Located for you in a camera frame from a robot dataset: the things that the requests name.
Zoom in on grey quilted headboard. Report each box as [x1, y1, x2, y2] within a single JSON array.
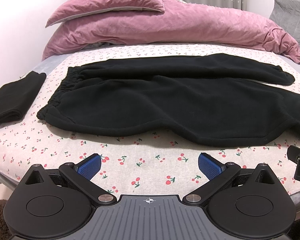
[[269, 0, 300, 45]]

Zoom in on folded black garment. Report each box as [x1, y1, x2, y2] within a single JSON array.
[[0, 71, 46, 124]]

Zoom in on black fleece pants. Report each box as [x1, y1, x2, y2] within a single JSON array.
[[37, 54, 300, 147]]

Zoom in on pink velvet duvet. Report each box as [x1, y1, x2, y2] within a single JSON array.
[[42, 0, 300, 64]]

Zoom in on pink velvet pillow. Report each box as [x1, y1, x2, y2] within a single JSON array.
[[46, 0, 165, 27]]

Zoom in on cherry print bed sheet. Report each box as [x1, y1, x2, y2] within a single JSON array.
[[0, 44, 300, 196]]

